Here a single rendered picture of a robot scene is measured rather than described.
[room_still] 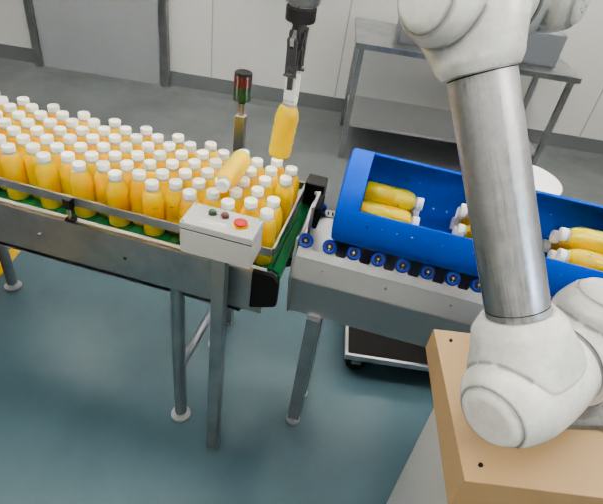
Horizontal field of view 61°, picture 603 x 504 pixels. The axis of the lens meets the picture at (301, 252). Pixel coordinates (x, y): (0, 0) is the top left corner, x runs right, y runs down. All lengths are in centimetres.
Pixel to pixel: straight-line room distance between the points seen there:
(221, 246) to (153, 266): 37
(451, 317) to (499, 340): 78
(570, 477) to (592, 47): 442
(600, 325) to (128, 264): 130
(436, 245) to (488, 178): 68
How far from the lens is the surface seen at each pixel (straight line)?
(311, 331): 181
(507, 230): 80
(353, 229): 144
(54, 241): 182
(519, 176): 80
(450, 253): 146
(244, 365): 242
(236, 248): 133
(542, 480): 104
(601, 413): 118
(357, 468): 221
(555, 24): 92
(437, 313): 161
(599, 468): 112
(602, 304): 100
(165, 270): 165
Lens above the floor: 189
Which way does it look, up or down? 38 degrees down
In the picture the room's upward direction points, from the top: 9 degrees clockwise
